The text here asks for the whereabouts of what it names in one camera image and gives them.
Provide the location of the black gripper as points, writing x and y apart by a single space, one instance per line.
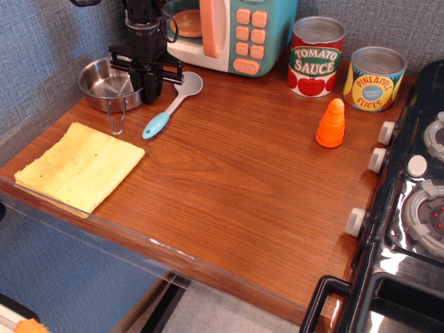
144 56

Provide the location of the small steel pot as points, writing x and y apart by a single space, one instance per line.
109 90

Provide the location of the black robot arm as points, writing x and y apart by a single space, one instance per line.
144 14

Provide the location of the orange toy carrot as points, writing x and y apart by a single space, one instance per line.
331 128

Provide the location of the toy microwave teal and pink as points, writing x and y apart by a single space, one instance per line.
238 37

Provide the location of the yellow cloth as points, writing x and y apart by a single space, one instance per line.
81 170

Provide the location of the tomato sauce can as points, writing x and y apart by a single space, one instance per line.
315 53

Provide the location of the pineapple slices can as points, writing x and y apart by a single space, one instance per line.
374 78

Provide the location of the orange object at corner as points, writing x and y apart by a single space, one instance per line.
30 326

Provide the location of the black toy stove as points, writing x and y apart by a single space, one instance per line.
397 267

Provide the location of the teal handled grey spoon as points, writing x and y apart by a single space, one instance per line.
191 86

